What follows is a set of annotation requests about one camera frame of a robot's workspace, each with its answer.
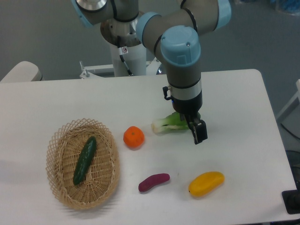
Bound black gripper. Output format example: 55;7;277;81
171;93;208;144

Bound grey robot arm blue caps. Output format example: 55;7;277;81
72;0;232;144

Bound green cucumber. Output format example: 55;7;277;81
73;136;97;186

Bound oval wicker basket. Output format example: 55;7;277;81
46;119;120;210

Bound green bok choy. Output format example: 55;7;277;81
151;112;189;134

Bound yellow mango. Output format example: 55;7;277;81
188;172;225;197

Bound orange tangerine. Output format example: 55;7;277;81
123;126;145;149

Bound purple sweet potato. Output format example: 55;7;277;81
138;173;170;192

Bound black device at table edge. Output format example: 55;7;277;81
282;190;300;215

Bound white chair armrest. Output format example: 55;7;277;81
0;61;44;83

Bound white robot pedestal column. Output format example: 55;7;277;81
100;17;146;77

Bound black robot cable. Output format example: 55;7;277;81
116;35;134;76

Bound white metal base frame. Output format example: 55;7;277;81
79;58;166;79

